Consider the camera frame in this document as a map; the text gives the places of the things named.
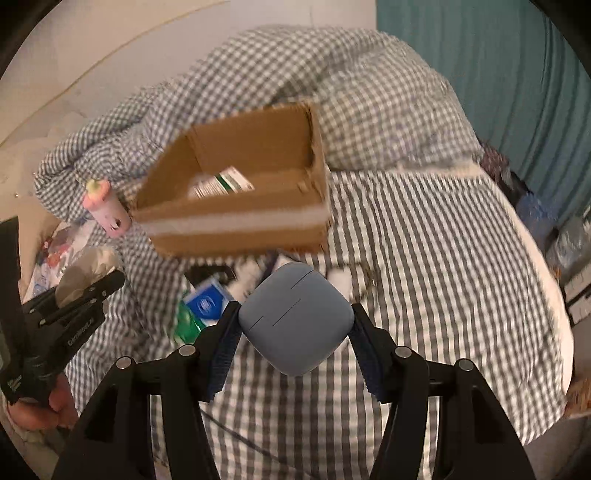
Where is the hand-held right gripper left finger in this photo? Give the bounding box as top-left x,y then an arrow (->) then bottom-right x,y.
51,301 -> 241,480

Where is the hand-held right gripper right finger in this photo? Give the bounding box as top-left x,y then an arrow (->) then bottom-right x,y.
348,303 -> 536,480

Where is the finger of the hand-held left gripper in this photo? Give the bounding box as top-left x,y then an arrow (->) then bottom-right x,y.
27,270 -> 127,326

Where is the silver foil bag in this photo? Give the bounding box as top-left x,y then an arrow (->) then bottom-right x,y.
55,244 -> 124,308

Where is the blue earbud case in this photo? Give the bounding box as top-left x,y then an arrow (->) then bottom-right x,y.
238,261 -> 356,377

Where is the cardboard box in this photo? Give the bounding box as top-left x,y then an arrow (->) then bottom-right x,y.
131,102 -> 331,257

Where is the green and white packet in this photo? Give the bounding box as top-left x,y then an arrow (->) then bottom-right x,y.
187,167 -> 255,200

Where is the person's left hand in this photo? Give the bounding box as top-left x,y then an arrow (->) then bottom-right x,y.
8,373 -> 80,431

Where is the pile of colourful packets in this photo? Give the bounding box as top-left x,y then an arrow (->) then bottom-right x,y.
25,220 -> 95,301

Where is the blue and white packet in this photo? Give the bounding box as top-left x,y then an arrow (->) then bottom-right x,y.
184,282 -> 232,320

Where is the black flat item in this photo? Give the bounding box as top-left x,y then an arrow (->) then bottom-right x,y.
184,263 -> 237,288

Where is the pink toy bottle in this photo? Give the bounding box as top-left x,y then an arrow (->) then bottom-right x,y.
85,178 -> 133,239

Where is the small white item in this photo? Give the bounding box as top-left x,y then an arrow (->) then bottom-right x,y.
327,268 -> 352,292

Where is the checked bed sheet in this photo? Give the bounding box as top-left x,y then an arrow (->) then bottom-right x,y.
88,162 -> 574,480

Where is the blue bag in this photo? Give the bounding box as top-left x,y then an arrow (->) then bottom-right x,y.
515,191 -> 557,243

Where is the dark floral cloth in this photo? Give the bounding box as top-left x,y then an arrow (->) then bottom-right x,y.
479,141 -> 528,197

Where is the checked grey duvet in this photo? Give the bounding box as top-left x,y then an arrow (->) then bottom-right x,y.
33,25 -> 486,278

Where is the teal curtain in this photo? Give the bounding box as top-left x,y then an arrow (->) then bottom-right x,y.
375,0 -> 591,227

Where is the thin black cable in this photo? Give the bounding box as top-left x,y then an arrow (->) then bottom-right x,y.
202,408 -> 262,455

